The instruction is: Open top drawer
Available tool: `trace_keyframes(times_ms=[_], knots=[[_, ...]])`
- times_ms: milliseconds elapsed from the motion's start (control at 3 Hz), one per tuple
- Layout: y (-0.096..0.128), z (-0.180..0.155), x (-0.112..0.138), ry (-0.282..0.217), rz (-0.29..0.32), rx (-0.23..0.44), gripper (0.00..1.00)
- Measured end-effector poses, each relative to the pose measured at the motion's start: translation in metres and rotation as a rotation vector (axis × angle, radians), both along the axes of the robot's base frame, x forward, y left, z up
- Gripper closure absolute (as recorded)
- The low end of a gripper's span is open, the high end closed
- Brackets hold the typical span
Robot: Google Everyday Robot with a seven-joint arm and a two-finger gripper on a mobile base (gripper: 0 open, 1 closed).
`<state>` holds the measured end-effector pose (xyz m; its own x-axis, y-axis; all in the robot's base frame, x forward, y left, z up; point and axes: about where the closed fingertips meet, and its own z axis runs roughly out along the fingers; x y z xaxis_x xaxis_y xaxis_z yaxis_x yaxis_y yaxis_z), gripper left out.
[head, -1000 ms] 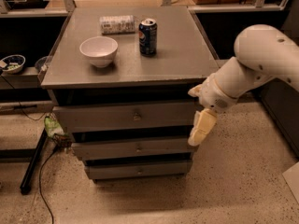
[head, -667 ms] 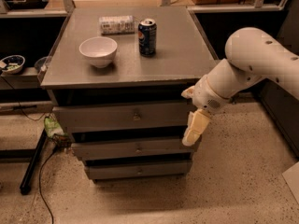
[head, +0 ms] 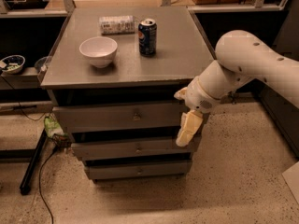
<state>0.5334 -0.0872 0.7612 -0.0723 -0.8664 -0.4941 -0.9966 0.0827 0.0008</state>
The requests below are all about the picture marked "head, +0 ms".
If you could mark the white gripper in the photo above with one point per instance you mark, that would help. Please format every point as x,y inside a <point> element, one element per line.
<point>198,97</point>

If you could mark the grey top drawer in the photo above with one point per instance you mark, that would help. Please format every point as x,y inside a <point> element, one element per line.
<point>112,117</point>

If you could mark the grey drawer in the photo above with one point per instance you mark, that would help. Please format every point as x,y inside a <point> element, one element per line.
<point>141,147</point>
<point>112,117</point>
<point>138,170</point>

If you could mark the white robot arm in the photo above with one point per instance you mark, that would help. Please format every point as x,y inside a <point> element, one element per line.
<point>240,58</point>

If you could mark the grey bottom drawer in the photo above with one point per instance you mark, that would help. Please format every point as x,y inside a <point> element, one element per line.
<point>138,170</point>

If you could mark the grey drawer cabinet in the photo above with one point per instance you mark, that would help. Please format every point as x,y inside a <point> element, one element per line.
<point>181,55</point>

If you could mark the grey middle drawer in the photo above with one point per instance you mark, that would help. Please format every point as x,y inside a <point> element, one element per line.
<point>141,147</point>

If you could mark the blue pepsi can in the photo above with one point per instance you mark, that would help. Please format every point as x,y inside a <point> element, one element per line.
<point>147,35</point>

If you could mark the white ceramic bowl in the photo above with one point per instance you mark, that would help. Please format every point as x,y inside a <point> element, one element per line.
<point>99,51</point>

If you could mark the lying clear plastic bottle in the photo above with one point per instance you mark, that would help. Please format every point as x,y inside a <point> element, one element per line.
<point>110,25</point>

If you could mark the green chip bag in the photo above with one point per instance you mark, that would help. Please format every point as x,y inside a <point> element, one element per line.
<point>55,132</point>

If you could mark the small grey bowl on shelf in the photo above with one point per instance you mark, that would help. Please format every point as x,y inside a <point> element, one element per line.
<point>43,63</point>

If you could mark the blue white bowl on shelf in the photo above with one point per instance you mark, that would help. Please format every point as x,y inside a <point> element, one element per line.
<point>12,64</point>

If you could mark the black metal bar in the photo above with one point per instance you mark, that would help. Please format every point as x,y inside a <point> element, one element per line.
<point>25,184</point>

